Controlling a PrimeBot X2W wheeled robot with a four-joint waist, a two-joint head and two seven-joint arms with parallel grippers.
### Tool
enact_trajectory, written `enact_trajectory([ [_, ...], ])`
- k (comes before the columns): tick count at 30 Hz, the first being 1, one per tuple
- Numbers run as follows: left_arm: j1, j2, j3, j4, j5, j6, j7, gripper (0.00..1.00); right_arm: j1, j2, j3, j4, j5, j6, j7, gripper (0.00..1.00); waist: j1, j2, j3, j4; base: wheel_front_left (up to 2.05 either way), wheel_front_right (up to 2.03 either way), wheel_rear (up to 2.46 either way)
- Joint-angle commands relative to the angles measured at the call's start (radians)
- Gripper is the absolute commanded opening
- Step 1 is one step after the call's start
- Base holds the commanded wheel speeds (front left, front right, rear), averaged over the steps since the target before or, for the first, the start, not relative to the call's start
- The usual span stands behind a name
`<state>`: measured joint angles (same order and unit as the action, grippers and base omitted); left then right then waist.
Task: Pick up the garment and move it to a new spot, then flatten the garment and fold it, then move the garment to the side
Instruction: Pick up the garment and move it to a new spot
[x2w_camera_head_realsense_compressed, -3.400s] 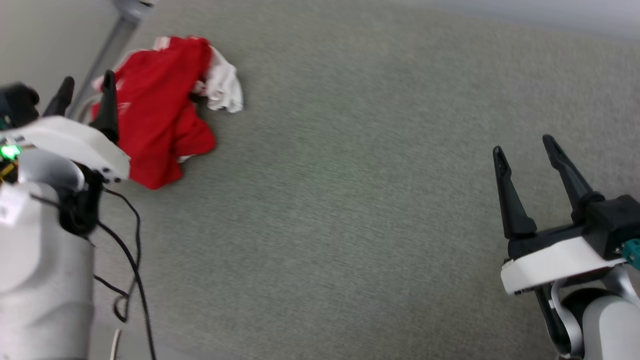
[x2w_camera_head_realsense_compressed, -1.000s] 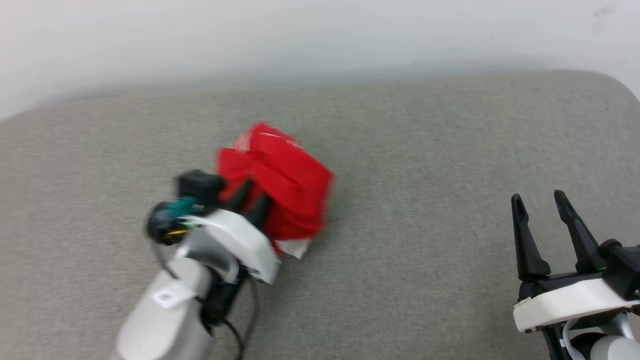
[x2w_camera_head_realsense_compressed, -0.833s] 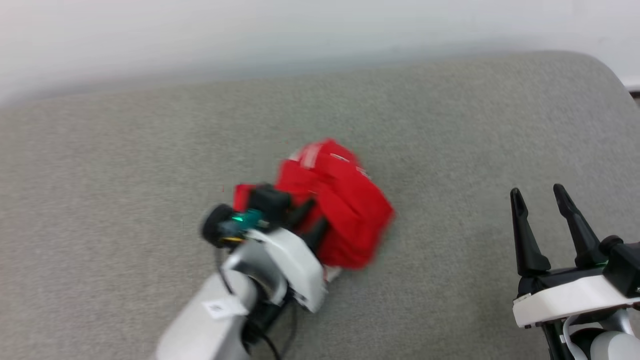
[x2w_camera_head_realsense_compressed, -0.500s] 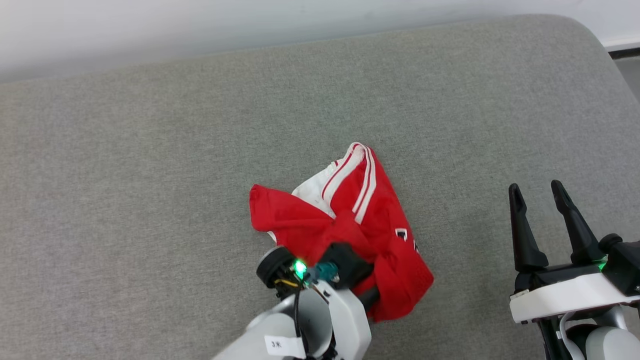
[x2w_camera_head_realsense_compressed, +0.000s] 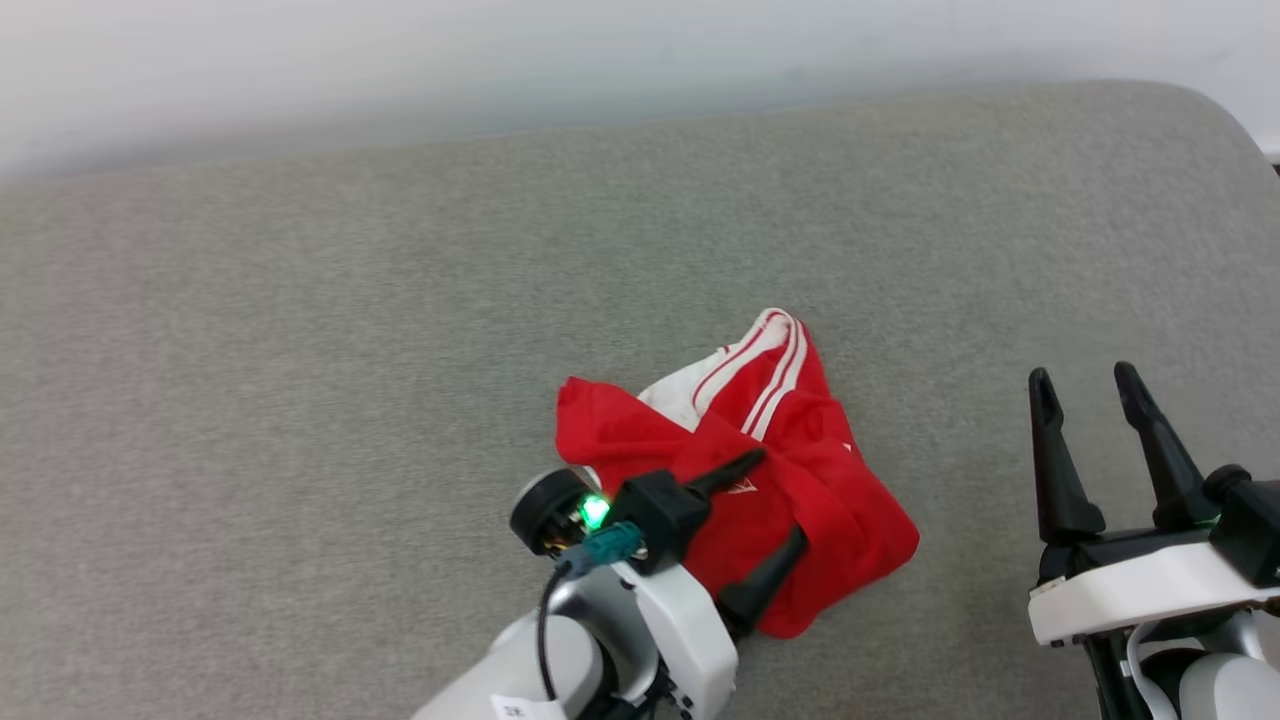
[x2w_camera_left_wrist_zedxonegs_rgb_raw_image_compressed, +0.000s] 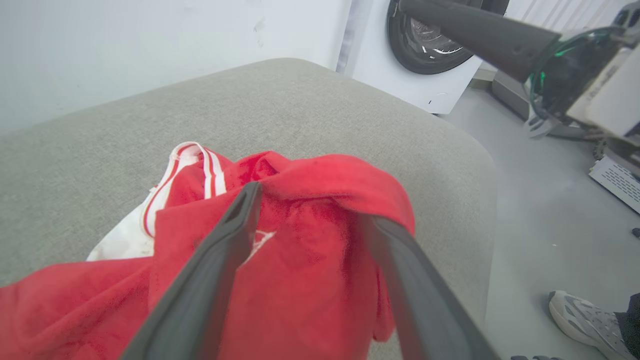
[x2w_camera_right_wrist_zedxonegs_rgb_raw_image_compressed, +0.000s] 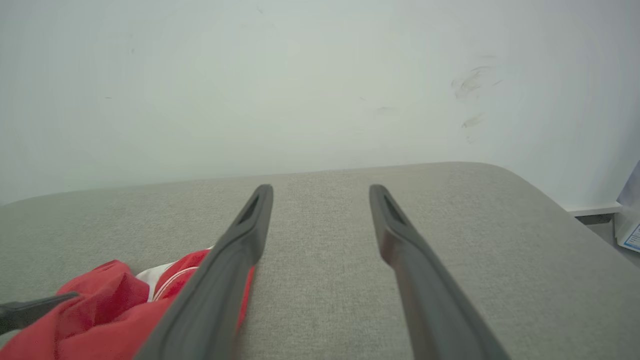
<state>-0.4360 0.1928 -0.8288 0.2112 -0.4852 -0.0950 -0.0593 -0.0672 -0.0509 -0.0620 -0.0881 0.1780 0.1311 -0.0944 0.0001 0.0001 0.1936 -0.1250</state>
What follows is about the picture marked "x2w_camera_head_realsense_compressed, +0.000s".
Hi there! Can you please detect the red garment with white stripes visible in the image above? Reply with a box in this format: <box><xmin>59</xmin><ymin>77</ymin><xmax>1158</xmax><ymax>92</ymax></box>
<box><xmin>555</xmin><ymin>308</ymin><xmax>921</xmax><ymax>641</ymax></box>

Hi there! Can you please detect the white cable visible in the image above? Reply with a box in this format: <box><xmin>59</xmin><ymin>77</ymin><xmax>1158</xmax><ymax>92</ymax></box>
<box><xmin>1125</xmin><ymin>620</ymin><xmax>1183</xmax><ymax>720</ymax></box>

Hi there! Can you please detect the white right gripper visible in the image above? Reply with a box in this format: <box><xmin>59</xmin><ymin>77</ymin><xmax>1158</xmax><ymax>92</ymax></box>
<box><xmin>1028</xmin><ymin>361</ymin><xmax>1280</xmax><ymax>646</ymax></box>

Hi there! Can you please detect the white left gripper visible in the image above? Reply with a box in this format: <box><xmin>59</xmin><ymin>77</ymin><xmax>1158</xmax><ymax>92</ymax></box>
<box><xmin>600</xmin><ymin>450</ymin><xmax>810</xmax><ymax>720</ymax></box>

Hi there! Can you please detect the black cable with teal connector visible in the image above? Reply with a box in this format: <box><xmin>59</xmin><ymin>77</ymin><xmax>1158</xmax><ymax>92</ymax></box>
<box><xmin>538</xmin><ymin>522</ymin><xmax>643</xmax><ymax>701</ymax></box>

